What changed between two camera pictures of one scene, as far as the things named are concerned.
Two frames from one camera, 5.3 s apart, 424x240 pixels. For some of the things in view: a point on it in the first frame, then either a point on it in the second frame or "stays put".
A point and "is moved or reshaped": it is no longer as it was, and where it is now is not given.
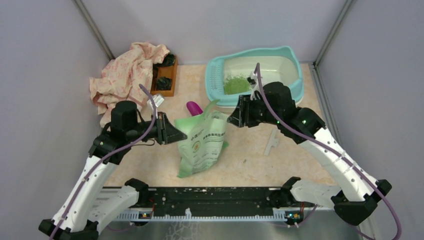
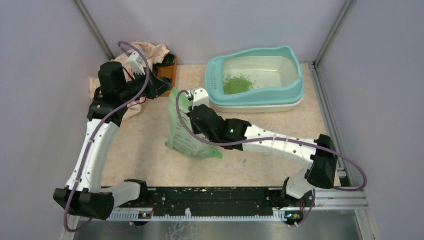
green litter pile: (236, 84) stays put
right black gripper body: (258, 114) → (211, 138)
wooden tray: (168, 71) stays put
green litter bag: (202, 150) is moved or reshaped
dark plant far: (169, 60) stays put
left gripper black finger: (166, 132) → (157, 86)
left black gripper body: (141, 128) → (131, 86)
